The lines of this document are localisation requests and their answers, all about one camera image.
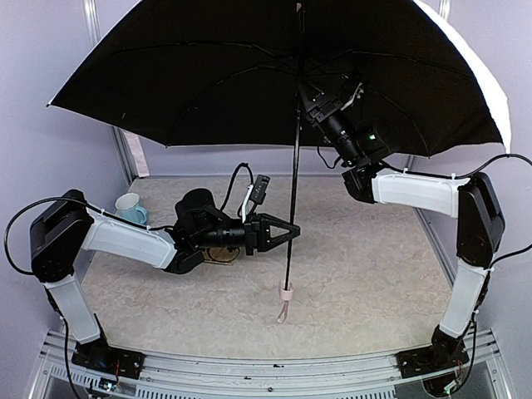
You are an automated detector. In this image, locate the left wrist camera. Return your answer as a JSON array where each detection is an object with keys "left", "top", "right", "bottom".
[{"left": 241, "top": 175, "right": 270, "bottom": 222}]

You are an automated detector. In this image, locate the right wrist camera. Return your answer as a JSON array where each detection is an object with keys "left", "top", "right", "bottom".
[{"left": 340, "top": 72, "right": 364, "bottom": 111}]

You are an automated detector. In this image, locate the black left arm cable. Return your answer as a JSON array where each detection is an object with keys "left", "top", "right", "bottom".
[{"left": 3, "top": 197, "right": 175, "bottom": 275}]

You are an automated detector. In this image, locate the aluminium front rail base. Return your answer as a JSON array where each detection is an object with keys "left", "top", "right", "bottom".
[{"left": 28, "top": 328, "right": 512, "bottom": 399}]

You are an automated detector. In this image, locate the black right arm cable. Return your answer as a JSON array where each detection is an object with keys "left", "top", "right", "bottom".
[{"left": 382, "top": 153, "right": 532, "bottom": 271}]

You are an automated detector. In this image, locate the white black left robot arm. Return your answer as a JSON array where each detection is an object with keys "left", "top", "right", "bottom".
[{"left": 30, "top": 188, "right": 300, "bottom": 344}]

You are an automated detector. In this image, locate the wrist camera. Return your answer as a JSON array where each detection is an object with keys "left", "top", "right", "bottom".
[
  {"left": 241, "top": 175, "right": 270, "bottom": 222},
  {"left": 340, "top": 72, "right": 364, "bottom": 111}
]

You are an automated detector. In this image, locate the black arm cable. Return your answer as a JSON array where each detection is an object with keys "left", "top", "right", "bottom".
[
  {"left": 382, "top": 153, "right": 532, "bottom": 271},
  {"left": 3, "top": 197, "right": 175, "bottom": 275}
]

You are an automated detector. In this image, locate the pink and black umbrella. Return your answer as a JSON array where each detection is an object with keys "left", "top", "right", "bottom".
[{"left": 46, "top": 0, "right": 510, "bottom": 324}]

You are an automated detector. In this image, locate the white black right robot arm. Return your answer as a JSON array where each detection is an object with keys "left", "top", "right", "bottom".
[{"left": 298, "top": 80, "right": 505, "bottom": 353}]

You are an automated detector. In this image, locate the woven bamboo tray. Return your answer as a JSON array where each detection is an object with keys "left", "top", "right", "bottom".
[{"left": 202, "top": 248, "right": 240, "bottom": 265}]

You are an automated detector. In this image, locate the light blue mug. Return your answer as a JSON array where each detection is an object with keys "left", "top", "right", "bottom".
[{"left": 115, "top": 193, "right": 148, "bottom": 225}]

